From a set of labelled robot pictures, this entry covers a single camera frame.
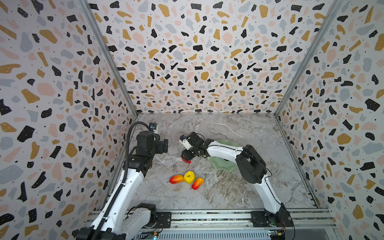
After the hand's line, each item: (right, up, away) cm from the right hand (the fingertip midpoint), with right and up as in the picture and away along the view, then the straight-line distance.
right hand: (181, 152), depth 93 cm
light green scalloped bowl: (+26, -7, 0) cm, 27 cm away
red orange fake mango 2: (+11, -15, -9) cm, 21 cm away
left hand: (-11, +11, -16) cm, 22 cm away
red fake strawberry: (+4, -6, -1) cm, 7 cm away
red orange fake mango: (-2, -14, -9) cm, 16 cm away
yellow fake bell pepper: (+6, -12, -10) cm, 17 cm away
